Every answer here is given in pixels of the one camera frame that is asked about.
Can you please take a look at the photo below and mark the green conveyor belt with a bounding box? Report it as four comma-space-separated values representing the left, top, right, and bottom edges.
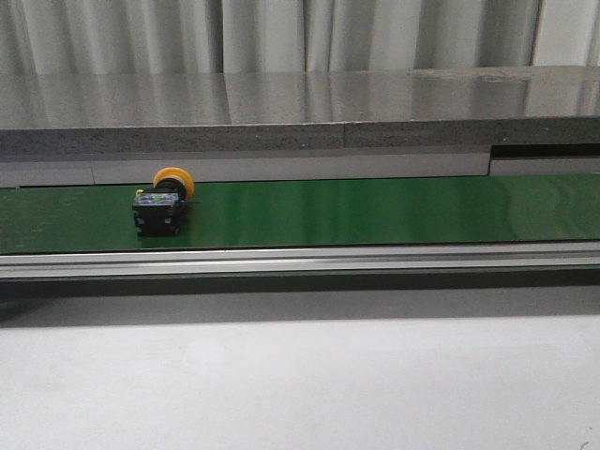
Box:
1, 173, 599, 254

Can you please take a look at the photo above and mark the grey stone counter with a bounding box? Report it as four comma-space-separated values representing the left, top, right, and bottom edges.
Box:
0, 66, 600, 188

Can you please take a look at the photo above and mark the white pleated curtain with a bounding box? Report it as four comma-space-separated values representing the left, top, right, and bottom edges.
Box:
1, 1, 599, 75

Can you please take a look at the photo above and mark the yellow push button switch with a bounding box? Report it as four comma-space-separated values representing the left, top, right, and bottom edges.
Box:
131, 167, 195, 236

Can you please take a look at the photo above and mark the aluminium conveyor frame rail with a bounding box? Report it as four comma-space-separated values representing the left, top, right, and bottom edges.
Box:
1, 241, 599, 280

